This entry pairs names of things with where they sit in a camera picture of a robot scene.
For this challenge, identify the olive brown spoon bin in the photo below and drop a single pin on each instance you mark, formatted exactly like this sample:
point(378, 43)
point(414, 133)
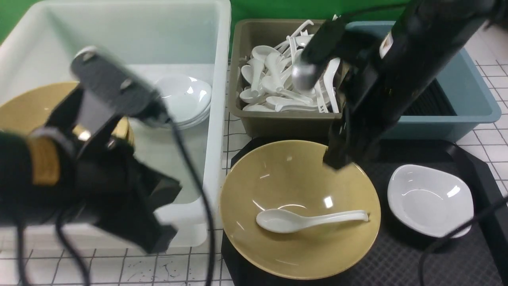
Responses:
point(249, 33)

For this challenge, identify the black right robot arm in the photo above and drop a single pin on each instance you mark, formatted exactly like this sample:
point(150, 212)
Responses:
point(391, 73)

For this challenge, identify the stacked white dish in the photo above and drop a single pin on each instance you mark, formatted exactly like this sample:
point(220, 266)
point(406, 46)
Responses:
point(196, 121)
point(185, 97)

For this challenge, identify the black chopsticks bundle in bin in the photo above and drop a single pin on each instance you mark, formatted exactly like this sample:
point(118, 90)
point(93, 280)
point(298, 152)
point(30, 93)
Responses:
point(431, 102)

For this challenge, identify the white sauce dish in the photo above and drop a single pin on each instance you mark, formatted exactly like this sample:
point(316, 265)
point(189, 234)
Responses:
point(429, 201)

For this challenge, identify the white ceramic soup spoon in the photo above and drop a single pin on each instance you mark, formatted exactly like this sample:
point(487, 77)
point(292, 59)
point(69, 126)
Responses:
point(285, 222)

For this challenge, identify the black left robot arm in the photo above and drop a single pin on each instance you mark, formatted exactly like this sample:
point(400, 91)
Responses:
point(30, 172)

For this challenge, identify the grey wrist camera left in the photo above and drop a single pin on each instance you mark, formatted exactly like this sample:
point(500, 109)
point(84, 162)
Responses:
point(115, 87)

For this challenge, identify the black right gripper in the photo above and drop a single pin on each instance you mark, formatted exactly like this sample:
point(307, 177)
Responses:
point(369, 111)

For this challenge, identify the white spoon left bin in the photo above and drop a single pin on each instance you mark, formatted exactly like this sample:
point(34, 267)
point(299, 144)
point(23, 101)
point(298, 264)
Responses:
point(257, 69)

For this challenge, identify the tan noodle bowl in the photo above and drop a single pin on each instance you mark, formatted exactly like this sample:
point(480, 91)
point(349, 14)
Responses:
point(290, 175)

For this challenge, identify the large translucent white plastic tub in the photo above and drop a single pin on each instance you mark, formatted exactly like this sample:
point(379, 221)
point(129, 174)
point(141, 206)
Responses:
point(156, 148)

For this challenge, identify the white spoon right side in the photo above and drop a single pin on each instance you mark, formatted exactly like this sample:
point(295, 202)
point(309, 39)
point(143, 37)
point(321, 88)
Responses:
point(328, 80)

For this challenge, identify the top stacked tan bowl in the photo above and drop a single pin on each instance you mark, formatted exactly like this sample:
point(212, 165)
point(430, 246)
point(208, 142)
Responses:
point(29, 110)

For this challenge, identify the lower stacked white dish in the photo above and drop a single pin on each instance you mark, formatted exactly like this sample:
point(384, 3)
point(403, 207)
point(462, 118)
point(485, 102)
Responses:
point(196, 121)

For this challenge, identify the top stacked white dish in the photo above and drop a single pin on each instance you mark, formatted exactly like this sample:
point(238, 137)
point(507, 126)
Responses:
point(185, 97)

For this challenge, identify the blue plastic chopstick bin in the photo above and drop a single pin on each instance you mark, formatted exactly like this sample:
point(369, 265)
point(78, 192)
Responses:
point(468, 95)

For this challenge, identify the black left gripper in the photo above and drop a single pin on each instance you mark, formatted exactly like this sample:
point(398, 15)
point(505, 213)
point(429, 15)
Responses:
point(100, 173)

